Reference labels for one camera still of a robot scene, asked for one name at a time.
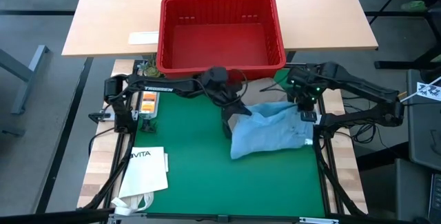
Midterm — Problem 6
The light wooden table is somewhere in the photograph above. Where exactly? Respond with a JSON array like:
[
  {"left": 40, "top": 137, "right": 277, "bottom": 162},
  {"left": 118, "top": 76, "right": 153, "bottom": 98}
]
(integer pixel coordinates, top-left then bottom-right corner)
[{"left": 61, "top": 0, "right": 379, "bottom": 58}]

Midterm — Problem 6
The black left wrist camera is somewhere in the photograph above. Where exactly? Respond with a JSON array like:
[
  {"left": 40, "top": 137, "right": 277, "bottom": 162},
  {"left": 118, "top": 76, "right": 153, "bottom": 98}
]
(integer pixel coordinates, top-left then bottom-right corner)
[{"left": 201, "top": 65, "right": 229, "bottom": 89}]

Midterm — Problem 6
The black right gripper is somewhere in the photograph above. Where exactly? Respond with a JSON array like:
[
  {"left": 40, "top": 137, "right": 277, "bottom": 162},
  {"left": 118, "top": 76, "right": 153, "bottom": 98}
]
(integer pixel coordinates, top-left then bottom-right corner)
[{"left": 285, "top": 65, "right": 325, "bottom": 123}]

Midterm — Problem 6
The clear package with orange label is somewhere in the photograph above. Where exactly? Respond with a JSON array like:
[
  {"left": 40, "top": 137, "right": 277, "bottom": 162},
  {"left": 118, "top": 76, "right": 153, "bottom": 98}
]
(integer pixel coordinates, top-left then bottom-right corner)
[{"left": 139, "top": 91, "right": 161, "bottom": 119}]

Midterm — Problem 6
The dark grey case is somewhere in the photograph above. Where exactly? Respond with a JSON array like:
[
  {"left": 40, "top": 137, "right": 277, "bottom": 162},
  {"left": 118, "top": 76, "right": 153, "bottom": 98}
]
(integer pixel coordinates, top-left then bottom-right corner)
[{"left": 407, "top": 68, "right": 441, "bottom": 172}]

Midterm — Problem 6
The light blue garment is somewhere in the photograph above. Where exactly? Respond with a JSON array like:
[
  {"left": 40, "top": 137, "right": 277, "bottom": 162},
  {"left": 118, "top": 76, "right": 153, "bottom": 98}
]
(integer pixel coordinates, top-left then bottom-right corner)
[{"left": 229, "top": 101, "right": 315, "bottom": 161}]

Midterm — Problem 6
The white tag with black logo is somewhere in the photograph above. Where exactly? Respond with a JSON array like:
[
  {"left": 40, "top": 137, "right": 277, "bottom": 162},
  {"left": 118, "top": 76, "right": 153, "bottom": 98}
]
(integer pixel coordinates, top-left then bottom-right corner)
[{"left": 416, "top": 81, "right": 441, "bottom": 101}]

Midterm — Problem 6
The silver metal bracket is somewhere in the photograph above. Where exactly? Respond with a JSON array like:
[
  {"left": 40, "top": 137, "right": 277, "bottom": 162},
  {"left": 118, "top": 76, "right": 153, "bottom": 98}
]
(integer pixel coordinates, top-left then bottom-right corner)
[{"left": 299, "top": 216, "right": 340, "bottom": 224}]

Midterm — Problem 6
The grey metal table leg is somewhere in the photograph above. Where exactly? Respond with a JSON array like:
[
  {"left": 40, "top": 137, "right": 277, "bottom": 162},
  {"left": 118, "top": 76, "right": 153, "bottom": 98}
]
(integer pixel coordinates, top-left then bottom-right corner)
[{"left": 0, "top": 43, "right": 49, "bottom": 114}]

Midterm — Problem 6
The dark grey box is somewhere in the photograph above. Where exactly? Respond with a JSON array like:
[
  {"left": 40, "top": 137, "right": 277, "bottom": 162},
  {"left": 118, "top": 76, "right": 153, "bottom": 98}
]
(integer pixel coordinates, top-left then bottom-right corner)
[{"left": 358, "top": 158, "right": 431, "bottom": 222}]

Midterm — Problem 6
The green table mat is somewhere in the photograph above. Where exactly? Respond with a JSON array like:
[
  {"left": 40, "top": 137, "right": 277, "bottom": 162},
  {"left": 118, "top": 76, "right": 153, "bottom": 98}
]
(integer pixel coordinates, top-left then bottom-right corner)
[{"left": 132, "top": 68, "right": 327, "bottom": 218}]

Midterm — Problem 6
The light green object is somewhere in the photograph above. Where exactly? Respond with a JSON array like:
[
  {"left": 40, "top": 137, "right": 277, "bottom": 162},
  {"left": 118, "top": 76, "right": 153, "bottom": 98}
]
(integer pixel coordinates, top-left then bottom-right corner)
[{"left": 400, "top": 0, "right": 429, "bottom": 13}]

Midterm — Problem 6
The black thick cable bundle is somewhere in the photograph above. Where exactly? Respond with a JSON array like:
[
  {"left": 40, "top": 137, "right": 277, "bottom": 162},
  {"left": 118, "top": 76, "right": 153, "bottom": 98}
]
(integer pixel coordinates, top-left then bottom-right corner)
[
  {"left": 316, "top": 147, "right": 367, "bottom": 216},
  {"left": 81, "top": 137, "right": 134, "bottom": 211}
]

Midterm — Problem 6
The white paper strip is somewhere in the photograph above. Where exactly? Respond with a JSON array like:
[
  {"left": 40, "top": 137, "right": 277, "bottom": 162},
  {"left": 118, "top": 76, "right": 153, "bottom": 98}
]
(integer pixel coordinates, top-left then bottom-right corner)
[{"left": 128, "top": 30, "right": 161, "bottom": 45}]

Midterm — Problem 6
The white printed tote bag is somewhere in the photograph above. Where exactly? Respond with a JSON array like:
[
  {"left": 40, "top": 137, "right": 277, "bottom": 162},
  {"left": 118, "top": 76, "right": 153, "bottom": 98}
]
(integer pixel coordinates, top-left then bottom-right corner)
[{"left": 110, "top": 146, "right": 170, "bottom": 215}]

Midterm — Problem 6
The black aluminium table frame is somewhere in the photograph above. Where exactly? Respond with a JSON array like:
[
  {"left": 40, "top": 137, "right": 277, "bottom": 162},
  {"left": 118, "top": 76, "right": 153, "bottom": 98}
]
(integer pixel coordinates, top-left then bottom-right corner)
[{"left": 77, "top": 59, "right": 368, "bottom": 224}]

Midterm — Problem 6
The black horizontal bar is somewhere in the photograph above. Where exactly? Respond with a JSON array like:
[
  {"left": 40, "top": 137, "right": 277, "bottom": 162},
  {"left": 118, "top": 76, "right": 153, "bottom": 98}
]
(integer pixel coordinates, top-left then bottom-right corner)
[{"left": 0, "top": 209, "right": 114, "bottom": 224}]

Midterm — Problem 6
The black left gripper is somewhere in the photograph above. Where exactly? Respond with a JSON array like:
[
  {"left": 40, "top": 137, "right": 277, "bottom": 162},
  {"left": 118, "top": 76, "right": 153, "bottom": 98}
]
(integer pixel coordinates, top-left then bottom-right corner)
[{"left": 206, "top": 75, "right": 254, "bottom": 141}]

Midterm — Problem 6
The small potted succulent plant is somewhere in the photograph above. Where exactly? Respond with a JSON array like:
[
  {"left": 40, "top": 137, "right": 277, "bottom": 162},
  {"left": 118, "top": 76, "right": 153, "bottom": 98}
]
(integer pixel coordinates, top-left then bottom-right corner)
[{"left": 137, "top": 55, "right": 163, "bottom": 79}]

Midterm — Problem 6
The black keyboard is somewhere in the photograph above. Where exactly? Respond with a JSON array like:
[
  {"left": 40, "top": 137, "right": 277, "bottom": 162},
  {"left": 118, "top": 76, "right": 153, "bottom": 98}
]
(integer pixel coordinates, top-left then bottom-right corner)
[{"left": 428, "top": 174, "right": 441, "bottom": 223}]

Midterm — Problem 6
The red plastic laundry bin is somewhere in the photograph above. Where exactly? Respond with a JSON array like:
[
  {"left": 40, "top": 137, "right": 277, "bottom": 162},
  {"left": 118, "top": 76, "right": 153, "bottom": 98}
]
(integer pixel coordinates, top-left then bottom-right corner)
[{"left": 156, "top": 0, "right": 287, "bottom": 81}]

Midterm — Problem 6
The white cable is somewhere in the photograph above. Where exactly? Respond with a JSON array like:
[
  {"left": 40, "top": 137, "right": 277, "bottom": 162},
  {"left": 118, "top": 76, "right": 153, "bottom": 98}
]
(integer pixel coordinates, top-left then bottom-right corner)
[{"left": 401, "top": 75, "right": 441, "bottom": 103}]

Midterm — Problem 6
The black table leg bar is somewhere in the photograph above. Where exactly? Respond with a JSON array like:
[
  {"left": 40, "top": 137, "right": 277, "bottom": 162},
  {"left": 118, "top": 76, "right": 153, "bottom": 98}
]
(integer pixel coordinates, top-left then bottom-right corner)
[{"left": 34, "top": 57, "right": 94, "bottom": 214}]

